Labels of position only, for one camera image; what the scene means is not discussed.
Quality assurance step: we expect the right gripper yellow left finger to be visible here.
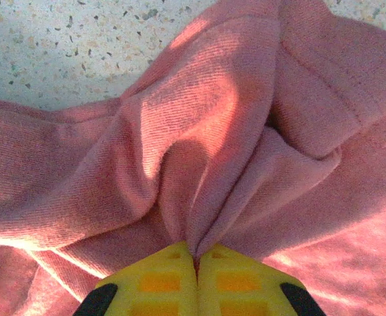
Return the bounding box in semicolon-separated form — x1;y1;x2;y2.
72;240;199;316

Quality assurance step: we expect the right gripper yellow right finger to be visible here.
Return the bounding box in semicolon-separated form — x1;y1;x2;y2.
197;243;327;316

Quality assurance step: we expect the pink t-shirt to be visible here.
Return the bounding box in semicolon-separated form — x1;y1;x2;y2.
0;0;386;316

